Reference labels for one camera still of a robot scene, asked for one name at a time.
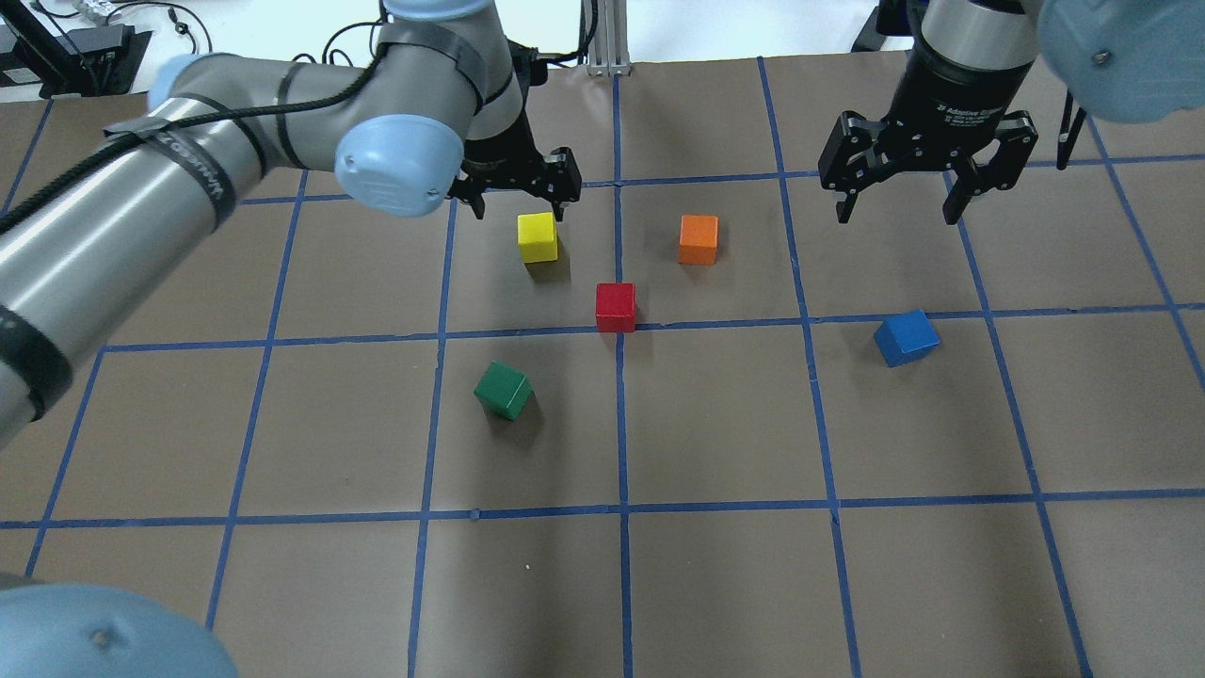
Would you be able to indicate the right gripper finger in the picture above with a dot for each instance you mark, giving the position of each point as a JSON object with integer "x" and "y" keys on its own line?
{"x": 967, "y": 184}
{"x": 847, "y": 192}

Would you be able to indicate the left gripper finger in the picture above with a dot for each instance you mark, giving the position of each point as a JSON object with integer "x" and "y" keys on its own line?
{"x": 474, "y": 197}
{"x": 563, "y": 195}

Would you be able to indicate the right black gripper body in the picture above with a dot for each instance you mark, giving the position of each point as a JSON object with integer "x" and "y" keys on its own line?
{"x": 951, "y": 99}

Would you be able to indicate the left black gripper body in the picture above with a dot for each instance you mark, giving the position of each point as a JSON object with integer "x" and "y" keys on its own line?
{"x": 509, "y": 153}

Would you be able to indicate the red wooden block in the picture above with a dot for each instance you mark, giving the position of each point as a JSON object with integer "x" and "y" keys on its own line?
{"x": 616, "y": 307}

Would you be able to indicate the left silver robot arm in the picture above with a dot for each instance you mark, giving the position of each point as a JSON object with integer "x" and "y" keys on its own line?
{"x": 439, "y": 114}

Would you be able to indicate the yellow wooden block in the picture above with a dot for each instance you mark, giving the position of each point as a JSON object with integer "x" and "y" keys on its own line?
{"x": 537, "y": 238}

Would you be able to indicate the orange wooden block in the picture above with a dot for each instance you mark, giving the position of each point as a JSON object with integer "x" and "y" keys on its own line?
{"x": 698, "y": 243}

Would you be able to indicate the blue wooden block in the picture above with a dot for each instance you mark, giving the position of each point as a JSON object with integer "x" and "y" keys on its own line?
{"x": 906, "y": 338}

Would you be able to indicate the green wooden block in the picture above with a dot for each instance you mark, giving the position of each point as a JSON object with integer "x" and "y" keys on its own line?
{"x": 503, "y": 390}

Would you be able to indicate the brown paper table mat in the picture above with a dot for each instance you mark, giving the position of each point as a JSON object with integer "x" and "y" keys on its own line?
{"x": 284, "y": 442}

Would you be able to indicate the black monitor stand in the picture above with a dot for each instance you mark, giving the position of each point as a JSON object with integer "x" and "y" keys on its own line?
{"x": 100, "y": 60}

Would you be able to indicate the aluminium frame post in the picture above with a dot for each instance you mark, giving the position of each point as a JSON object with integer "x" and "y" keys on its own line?
{"x": 606, "y": 38}

